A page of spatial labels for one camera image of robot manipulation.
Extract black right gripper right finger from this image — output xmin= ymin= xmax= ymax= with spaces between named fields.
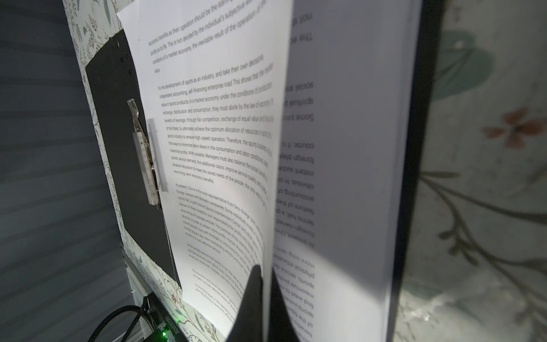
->
xmin=267 ymin=271 xmax=299 ymax=342

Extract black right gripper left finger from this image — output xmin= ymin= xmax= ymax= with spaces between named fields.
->
xmin=226 ymin=265 xmax=263 ymax=342

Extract printed paper sheet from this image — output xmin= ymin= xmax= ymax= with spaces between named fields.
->
xmin=273 ymin=1 xmax=423 ymax=341

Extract black file folder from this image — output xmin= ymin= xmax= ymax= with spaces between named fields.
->
xmin=86 ymin=1 xmax=444 ymax=341

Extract metal folder clip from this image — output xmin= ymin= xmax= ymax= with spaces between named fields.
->
xmin=127 ymin=98 xmax=162 ymax=210

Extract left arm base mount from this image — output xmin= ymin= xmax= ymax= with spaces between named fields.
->
xmin=88 ymin=292 xmax=189 ymax=342

